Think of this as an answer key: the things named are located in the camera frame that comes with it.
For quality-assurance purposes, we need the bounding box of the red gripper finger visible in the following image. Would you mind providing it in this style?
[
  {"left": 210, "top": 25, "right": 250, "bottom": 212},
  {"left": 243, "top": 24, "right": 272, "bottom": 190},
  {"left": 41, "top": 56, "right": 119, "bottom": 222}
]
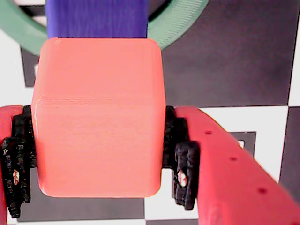
[
  {"left": 0, "top": 105, "right": 38, "bottom": 225},
  {"left": 161, "top": 105, "right": 300, "bottom": 225}
]

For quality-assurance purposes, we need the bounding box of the orange cube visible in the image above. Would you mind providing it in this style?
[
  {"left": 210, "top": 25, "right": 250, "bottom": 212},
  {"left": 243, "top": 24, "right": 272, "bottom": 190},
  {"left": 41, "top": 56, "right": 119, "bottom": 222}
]
[{"left": 31, "top": 37, "right": 166, "bottom": 198}]

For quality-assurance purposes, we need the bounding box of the blue cube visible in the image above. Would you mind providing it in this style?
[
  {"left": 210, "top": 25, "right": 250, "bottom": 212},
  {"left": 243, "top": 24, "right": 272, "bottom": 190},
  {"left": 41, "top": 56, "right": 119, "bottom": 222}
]
[{"left": 45, "top": 0, "right": 150, "bottom": 39}]

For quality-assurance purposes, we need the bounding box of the green flat ring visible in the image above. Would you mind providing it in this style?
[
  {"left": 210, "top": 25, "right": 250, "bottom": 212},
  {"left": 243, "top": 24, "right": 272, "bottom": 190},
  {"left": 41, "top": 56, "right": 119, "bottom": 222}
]
[{"left": 0, "top": 0, "right": 210, "bottom": 57}]

